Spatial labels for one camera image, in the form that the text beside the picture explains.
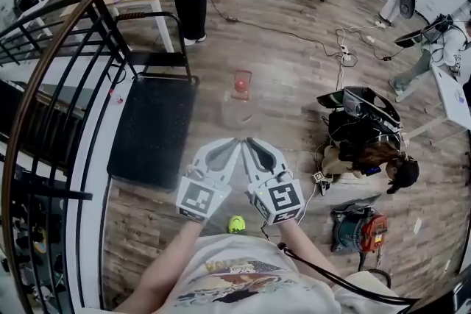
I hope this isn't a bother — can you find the white slanted table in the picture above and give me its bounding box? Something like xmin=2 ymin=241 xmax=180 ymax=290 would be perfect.
xmin=396 ymin=63 xmax=471 ymax=140

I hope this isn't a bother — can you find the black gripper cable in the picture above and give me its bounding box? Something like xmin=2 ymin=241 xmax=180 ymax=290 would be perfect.
xmin=277 ymin=241 xmax=419 ymax=304

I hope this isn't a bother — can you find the black platform cart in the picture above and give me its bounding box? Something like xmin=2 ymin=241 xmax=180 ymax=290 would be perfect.
xmin=105 ymin=12 xmax=202 ymax=192

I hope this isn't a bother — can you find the black metal stair railing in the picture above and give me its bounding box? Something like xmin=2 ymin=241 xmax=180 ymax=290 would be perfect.
xmin=0 ymin=0 xmax=141 ymax=314

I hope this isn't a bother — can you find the wooden floor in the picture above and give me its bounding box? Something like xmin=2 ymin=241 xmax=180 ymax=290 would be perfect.
xmin=99 ymin=0 xmax=471 ymax=310

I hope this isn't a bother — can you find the clear water jug red cap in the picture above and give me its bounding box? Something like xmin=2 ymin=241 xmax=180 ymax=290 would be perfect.
xmin=222 ymin=68 xmax=255 ymax=126

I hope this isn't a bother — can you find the long black floor cable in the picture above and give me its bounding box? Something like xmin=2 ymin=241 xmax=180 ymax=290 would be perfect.
xmin=206 ymin=0 xmax=349 ymax=62

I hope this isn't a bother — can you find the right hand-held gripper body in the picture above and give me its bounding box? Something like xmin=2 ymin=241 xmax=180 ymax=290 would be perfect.
xmin=246 ymin=170 xmax=306 ymax=226

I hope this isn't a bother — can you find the white power strip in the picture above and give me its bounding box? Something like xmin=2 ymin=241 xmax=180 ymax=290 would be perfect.
xmin=339 ymin=43 xmax=354 ymax=64

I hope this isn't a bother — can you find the person's white printed t-shirt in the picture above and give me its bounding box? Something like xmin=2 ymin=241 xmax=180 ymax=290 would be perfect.
xmin=154 ymin=233 xmax=409 ymax=314

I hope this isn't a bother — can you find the person's right forearm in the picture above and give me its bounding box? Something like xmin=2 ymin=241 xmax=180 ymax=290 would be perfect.
xmin=274 ymin=218 xmax=345 ymax=288

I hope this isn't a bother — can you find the person's yellow-green shoe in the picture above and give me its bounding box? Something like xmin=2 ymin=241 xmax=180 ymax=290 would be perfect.
xmin=227 ymin=215 xmax=247 ymax=235

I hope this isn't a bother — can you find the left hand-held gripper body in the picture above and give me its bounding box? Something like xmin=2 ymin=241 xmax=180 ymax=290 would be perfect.
xmin=175 ymin=163 xmax=233 ymax=225

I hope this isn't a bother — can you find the person's left forearm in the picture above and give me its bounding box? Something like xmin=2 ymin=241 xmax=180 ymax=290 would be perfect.
xmin=112 ymin=220 xmax=207 ymax=314

